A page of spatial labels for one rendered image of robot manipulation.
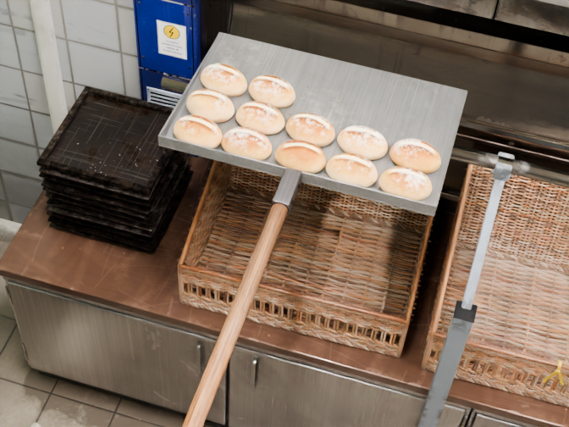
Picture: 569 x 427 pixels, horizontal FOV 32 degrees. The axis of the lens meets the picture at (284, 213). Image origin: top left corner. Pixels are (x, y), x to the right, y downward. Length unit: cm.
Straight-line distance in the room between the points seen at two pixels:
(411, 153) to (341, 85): 26
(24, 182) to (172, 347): 91
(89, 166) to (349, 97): 69
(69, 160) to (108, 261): 28
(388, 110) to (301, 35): 44
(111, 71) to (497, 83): 101
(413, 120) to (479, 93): 38
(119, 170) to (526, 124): 96
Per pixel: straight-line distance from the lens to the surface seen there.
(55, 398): 300
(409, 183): 185
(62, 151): 245
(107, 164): 240
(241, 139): 189
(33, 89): 288
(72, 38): 267
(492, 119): 240
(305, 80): 209
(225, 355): 162
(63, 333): 270
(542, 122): 240
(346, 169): 186
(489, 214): 202
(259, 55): 214
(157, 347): 257
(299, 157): 187
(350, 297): 245
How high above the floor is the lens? 258
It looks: 50 degrees down
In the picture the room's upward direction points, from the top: 4 degrees clockwise
